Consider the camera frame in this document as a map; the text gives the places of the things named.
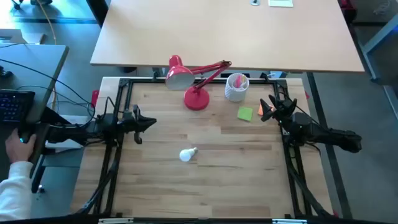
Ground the white lightbulb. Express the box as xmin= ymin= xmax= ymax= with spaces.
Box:
xmin=179 ymin=147 xmax=199 ymax=162

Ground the green sticky note pad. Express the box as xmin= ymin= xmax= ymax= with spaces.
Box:
xmin=237 ymin=106 xmax=254 ymax=122

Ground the red desk lamp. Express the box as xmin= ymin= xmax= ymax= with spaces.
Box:
xmin=164 ymin=54 xmax=233 ymax=111

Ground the grey metal rack frame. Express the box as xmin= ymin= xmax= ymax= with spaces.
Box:
xmin=362 ymin=12 xmax=398 ymax=121

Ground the white textured pen cup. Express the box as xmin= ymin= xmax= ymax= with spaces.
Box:
xmin=224 ymin=72 xmax=250 ymax=103

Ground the black keyboard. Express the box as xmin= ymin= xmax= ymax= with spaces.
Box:
xmin=0 ymin=89 xmax=35 ymax=123

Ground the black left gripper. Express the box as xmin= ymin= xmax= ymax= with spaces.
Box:
xmin=119 ymin=104 xmax=157 ymax=145

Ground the yellow cable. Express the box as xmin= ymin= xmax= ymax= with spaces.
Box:
xmin=36 ymin=0 xmax=58 ymax=46

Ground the white blue box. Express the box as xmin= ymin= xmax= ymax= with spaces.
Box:
xmin=269 ymin=70 xmax=289 ymax=79

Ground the white printed box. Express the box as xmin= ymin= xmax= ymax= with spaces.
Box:
xmin=45 ymin=114 xmax=91 ymax=149

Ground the silver metal bracket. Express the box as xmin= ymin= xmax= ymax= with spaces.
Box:
xmin=98 ymin=217 xmax=134 ymax=224
xmin=272 ymin=218 xmax=308 ymax=224

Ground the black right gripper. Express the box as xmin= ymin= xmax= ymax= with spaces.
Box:
xmin=259 ymin=94 xmax=299 ymax=124

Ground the orange sticky note pad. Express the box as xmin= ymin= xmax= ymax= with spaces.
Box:
xmin=257 ymin=103 xmax=274 ymax=116

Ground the person's hand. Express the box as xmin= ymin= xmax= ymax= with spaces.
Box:
xmin=5 ymin=128 xmax=37 ymax=164

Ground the long black cable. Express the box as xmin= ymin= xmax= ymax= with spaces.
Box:
xmin=0 ymin=58 xmax=96 ymax=119

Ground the large beige wooden desk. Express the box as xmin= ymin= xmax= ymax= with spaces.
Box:
xmin=90 ymin=0 xmax=365 ymax=74

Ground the grey side desk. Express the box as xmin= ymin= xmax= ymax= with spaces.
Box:
xmin=0 ymin=43 xmax=70 ymax=175

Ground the white paper sheet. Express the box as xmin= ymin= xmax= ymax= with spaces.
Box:
xmin=267 ymin=0 xmax=294 ymax=7

